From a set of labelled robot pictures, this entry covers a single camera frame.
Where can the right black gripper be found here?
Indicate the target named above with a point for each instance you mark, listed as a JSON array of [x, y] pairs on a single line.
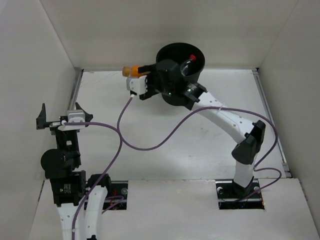
[[144, 69]]

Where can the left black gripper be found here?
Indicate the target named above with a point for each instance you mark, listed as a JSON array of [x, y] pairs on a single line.
[[55, 124]]

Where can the small orange juice bottle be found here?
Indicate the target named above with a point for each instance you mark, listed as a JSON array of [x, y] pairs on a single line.
[[131, 71]]

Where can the red label clear bottle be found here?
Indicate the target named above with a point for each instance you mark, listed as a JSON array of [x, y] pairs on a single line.
[[186, 66]]

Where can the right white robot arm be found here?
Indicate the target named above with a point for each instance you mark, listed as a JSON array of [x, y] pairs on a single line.
[[248, 135]]

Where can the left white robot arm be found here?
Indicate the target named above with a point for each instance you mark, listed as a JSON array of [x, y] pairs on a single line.
[[79, 200]]

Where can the black plastic waste bin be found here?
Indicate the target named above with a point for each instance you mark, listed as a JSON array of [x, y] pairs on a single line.
[[200, 57]]

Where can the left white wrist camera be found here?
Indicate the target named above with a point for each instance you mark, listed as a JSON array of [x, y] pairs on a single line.
[[71, 116]]

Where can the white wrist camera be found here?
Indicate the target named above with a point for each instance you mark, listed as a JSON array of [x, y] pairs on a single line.
[[71, 116], [136, 85]]

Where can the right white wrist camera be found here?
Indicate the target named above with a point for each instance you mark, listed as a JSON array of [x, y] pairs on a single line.
[[136, 85]]

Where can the left aluminium frame rail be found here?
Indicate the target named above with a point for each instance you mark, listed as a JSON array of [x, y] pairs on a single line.
[[64, 168]]

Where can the aluminium frame rail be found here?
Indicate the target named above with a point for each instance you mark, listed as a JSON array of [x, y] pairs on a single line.
[[64, 168], [255, 72]]

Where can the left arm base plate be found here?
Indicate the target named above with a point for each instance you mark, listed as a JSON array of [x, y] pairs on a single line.
[[117, 196]]

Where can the right aluminium frame rail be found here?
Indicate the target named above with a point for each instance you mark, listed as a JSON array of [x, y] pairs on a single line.
[[255, 72]]

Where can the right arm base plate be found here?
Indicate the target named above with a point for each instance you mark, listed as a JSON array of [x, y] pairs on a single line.
[[231, 198]]

